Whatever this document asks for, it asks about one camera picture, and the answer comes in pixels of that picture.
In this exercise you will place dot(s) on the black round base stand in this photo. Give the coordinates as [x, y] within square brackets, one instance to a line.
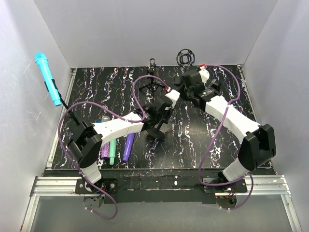
[156, 132]
[71, 114]

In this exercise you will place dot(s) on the black slim tripod stand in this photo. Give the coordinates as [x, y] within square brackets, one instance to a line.
[152, 86]

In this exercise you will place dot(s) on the purple toy microphone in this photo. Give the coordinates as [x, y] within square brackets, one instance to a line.
[128, 146]

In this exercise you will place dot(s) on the mint green toy microphone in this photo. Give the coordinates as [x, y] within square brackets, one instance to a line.
[112, 151]

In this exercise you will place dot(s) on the black shock mount tripod stand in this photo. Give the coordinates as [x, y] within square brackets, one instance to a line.
[185, 59]

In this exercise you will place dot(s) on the cyan toy microphone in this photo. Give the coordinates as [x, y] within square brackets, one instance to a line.
[43, 64]

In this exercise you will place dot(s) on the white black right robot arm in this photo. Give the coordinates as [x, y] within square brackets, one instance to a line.
[257, 142]

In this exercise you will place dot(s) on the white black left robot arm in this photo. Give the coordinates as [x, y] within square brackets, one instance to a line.
[87, 139]

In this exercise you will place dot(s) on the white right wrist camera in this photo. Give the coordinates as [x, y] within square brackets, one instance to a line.
[204, 74]

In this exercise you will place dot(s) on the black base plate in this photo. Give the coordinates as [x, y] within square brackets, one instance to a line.
[158, 185]

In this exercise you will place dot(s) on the aluminium rail frame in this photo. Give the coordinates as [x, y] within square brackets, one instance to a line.
[55, 207]

